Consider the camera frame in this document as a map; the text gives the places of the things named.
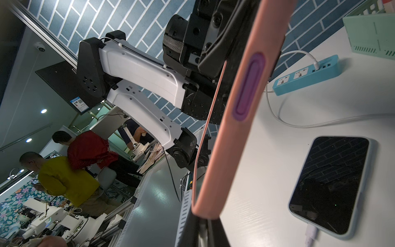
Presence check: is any phone with pink case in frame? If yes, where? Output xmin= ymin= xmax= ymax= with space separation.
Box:
xmin=191 ymin=1 xmax=296 ymax=220

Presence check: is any white charging cable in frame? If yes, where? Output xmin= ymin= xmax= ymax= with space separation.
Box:
xmin=265 ymin=50 xmax=395 ymax=129
xmin=304 ymin=223 xmax=318 ymax=247

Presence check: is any phone with blue case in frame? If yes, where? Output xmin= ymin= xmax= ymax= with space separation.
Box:
xmin=288 ymin=136 xmax=377 ymax=240

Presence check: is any teal power strip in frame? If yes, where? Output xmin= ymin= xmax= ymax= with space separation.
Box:
xmin=272 ymin=55 xmax=342 ymax=96

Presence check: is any person in red shirt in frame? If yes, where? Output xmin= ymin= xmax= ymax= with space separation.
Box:
xmin=52 ymin=131 xmax=141 ymax=188

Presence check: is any person in yellow shirt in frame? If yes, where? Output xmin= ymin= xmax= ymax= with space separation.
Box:
xmin=20 ymin=152 xmax=121 ymax=217

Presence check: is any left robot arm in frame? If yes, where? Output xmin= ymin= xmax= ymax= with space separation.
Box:
xmin=77 ymin=1 xmax=260 ymax=170

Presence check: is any green plastic file organizer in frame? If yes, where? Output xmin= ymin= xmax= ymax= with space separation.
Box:
xmin=343 ymin=1 xmax=395 ymax=60

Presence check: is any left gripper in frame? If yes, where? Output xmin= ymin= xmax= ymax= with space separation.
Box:
xmin=163 ymin=0 xmax=263 ymax=79

